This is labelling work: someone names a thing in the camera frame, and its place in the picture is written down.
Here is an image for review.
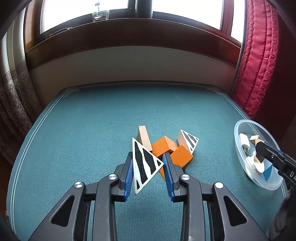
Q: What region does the zebra striped triangle block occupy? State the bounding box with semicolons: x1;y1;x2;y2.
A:
177;130;199;154

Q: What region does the cream round plastic cup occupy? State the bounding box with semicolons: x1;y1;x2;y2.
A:
246;151;265;174

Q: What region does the white USB wall charger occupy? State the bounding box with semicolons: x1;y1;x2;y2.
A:
239;133;251;153

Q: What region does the small clear glass holder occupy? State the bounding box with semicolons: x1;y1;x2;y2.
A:
92;1;109;22

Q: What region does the clear plastic bowl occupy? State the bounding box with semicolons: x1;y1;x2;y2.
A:
234;120;283;191

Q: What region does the natural wood plank block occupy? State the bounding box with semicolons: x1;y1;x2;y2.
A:
137;126;152;152

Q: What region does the blue wedge block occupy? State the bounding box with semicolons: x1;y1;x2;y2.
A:
263;165;273;181

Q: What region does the dark wooden window frame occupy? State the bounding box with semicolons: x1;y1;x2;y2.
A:
25;1;242;69

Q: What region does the red quilted curtain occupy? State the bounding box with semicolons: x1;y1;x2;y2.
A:
231;0;296;121

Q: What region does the black bottle on windowsill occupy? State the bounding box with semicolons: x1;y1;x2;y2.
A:
135;0;152;19

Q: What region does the patterned grey curtain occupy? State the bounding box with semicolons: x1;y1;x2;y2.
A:
1;10;42;164

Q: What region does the green table mat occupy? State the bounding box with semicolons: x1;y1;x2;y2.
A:
6;83;286;240

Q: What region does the orange striped wood block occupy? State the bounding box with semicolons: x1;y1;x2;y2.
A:
170;145;193;171

